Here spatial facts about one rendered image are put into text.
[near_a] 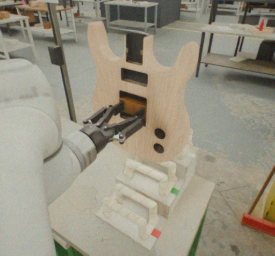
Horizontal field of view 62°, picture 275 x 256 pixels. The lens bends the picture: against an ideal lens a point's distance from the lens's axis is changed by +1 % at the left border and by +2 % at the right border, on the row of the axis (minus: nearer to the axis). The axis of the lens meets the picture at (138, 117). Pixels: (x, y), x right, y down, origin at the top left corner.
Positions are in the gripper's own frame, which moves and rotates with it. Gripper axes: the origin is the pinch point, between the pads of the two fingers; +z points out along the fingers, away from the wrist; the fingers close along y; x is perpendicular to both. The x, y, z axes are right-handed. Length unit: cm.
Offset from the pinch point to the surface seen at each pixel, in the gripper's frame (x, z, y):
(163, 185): -35.7, 7.5, 9.3
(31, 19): -118, 495, -776
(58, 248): -77, -20, -30
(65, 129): -55, 29, -74
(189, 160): -34.8, 25.6, 13.2
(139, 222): -40.8, -8.2, 8.2
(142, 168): -32.4, 7.8, -0.7
